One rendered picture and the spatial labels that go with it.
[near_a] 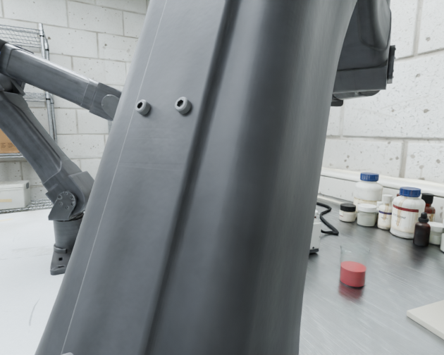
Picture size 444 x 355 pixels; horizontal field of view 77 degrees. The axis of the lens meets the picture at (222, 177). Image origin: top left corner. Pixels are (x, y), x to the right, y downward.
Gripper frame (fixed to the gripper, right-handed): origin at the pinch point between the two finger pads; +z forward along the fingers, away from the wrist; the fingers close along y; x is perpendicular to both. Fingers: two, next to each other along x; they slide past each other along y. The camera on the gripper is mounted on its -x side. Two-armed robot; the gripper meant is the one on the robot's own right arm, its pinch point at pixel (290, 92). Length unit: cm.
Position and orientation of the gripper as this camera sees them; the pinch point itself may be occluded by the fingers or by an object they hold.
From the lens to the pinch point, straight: 59.2
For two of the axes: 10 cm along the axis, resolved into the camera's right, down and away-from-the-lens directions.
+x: 0.0, 9.9, 1.7
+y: -9.5, 0.5, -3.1
